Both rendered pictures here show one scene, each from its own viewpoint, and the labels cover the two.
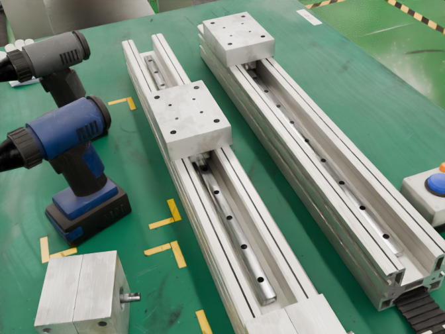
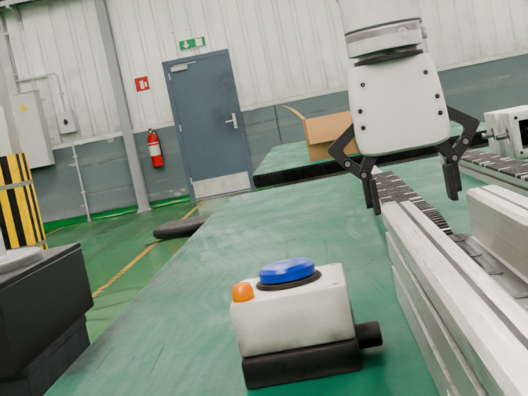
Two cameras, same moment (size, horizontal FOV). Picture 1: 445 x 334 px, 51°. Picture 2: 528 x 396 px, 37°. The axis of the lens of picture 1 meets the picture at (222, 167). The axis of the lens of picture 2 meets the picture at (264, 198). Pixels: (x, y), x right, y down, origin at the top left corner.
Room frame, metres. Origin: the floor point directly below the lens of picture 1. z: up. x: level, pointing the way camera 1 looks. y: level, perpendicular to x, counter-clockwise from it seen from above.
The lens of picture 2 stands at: (1.02, -0.14, 0.95)
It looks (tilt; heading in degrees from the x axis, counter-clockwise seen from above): 5 degrees down; 201
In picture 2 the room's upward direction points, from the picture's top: 11 degrees counter-clockwise
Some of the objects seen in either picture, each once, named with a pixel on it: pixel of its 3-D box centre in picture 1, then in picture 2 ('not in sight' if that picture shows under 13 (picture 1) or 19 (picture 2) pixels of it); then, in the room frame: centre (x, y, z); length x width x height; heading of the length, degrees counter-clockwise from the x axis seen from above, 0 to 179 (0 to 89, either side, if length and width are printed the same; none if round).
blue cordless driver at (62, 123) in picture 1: (58, 181); not in sight; (0.54, 0.25, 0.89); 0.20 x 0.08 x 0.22; 128
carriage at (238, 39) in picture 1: (237, 43); not in sight; (0.98, -0.06, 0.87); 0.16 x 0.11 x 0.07; 16
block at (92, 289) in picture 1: (97, 305); not in sight; (0.36, 0.18, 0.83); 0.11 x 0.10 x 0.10; 92
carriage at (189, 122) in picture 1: (187, 124); not in sight; (0.69, 0.05, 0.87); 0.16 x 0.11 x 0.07; 16
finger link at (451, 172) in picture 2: not in sight; (459, 167); (0.15, -0.24, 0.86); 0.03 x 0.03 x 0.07; 16
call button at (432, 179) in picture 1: (441, 185); (287, 276); (0.51, -0.33, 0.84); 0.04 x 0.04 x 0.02
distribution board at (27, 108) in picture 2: not in sight; (36, 154); (-8.82, -7.31, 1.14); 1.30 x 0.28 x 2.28; 107
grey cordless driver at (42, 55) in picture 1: (47, 98); not in sight; (0.79, 0.32, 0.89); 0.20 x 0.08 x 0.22; 122
